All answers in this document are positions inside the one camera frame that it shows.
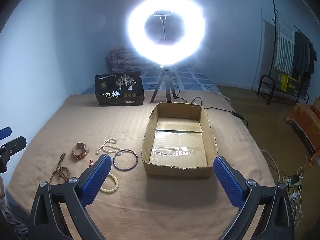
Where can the blue patterned bed sheet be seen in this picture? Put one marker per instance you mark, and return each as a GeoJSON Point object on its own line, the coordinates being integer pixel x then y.
{"type": "Point", "coordinates": [190, 80]}

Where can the black tripod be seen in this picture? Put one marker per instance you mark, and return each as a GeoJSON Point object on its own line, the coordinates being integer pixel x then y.
{"type": "Point", "coordinates": [163, 80]}

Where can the dark hanging clothes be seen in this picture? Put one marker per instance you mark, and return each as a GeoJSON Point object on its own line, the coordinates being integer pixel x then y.
{"type": "Point", "coordinates": [303, 60]}

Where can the black snack bag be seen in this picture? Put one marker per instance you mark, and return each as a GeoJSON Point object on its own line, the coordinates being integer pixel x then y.
{"type": "Point", "coordinates": [117, 92]}

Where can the cardboard box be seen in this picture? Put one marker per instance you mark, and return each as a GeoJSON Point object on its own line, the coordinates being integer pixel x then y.
{"type": "Point", "coordinates": [178, 150]}

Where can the rolled patterned blanket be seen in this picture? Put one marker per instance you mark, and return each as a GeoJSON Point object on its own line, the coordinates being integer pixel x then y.
{"type": "Point", "coordinates": [120, 60]}

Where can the dark metal bangle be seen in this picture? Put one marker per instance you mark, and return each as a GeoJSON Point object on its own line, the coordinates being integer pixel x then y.
{"type": "Point", "coordinates": [115, 163]}

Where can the yellow box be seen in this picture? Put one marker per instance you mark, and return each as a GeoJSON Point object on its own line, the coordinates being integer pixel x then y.
{"type": "Point", "coordinates": [288, 82]}

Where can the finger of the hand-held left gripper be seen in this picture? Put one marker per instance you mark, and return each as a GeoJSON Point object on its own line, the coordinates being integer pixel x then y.
{"type": "Point", "coordinates": [12, 147]}
{"type": "Point", "coordinates": [5, 133]}

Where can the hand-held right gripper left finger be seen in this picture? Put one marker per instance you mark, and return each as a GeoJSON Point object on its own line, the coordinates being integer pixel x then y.
{"type": "Point", "coordinates": [96, 180]}

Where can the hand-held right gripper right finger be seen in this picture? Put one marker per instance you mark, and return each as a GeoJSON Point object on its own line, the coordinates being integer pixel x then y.
{"type": "Point", "coordinates": [227, 180]}

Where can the patterned dark cloth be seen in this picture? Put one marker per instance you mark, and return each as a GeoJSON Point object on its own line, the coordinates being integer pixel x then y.
{"type": "Point", "coordinates": [13, 223]}

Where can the black metal clothes rack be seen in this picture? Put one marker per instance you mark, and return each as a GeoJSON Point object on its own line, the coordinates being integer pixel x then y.
{"type": "Point", "coordinates": [265, 80]}

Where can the striped hanging towel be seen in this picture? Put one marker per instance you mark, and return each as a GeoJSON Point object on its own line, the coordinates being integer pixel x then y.
{"type": "Point", "coordinates": [285, 42]}

